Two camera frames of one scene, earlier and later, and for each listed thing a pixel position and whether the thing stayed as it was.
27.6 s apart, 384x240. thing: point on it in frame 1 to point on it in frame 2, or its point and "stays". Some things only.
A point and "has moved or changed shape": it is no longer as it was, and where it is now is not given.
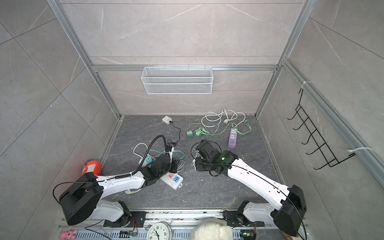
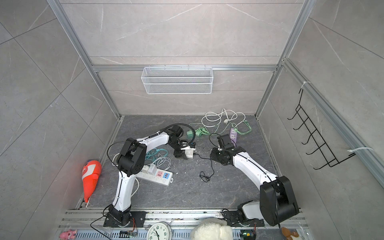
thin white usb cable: [182, 166] has moved or changed shape
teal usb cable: [174, 151] has moved or changed shape
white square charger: [166, 119] to [189, 152]
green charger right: [198, 133] stays
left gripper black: [175, 165] to [180, 153]
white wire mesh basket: [177, 80] stays
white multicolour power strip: [172, 180] has moved or changed shape
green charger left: [190, 133] stays
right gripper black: [199, 167] to [213, 155]
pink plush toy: [70, 235] stays
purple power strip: [232, 139] stays
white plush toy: [212, 229] stays
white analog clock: [159, 231] stays
